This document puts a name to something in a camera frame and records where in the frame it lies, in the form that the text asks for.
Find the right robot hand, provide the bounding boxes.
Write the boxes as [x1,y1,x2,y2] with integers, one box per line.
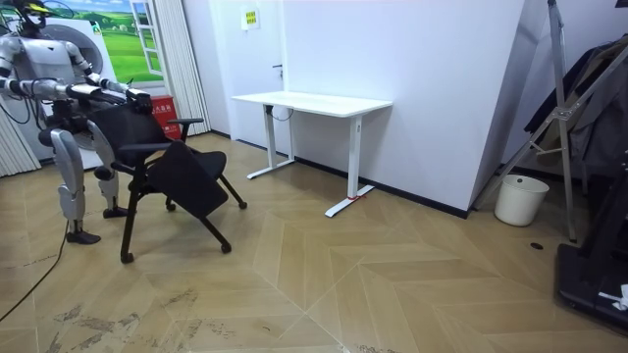
[65,83,128,107]

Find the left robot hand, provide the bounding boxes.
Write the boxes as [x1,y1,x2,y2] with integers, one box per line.
[125,87,154,117]

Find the black office chair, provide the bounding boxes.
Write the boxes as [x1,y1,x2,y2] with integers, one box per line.
[86,103,248,265]

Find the red box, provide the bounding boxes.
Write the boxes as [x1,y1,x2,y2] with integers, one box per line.
[149,94,183,141]

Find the white washing machine tower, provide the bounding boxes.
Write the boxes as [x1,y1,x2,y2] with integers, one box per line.
[3,18,122,171]

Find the white pleated curtain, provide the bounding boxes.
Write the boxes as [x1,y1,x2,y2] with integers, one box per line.
[0,95,42,178]
[152,0,212,137]

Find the robot body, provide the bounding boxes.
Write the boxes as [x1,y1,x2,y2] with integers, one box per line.
[0,0,92,133]

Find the robot legs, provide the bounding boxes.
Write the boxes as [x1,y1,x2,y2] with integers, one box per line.
[37,120,130,246]

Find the white door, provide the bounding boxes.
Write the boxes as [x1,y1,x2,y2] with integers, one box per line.
[208,0,289,144]

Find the white and yellow door sign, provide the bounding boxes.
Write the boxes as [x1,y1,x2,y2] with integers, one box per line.
[239,5,261,32]

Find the white desk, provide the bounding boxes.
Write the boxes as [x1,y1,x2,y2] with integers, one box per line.
[231,90,393,219]

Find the white waste bin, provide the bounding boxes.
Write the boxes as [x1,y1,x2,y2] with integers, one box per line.
[494,174,550,227]

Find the silver metal stand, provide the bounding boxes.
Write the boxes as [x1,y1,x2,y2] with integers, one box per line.
[471,0,628,243]

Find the dark hanging clothes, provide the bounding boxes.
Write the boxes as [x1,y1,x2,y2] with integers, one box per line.
[522,34,628,178]

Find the black platform base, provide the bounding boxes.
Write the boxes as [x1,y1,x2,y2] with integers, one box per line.
[554,151,628,332]

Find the landscape wall poster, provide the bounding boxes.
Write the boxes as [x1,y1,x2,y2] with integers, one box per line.
[57,0,165,84]

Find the black desk cable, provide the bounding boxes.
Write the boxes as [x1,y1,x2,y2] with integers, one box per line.
[265,104,295,123]

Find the black floor cable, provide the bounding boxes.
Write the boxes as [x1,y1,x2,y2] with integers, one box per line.
[0,220,70,324]

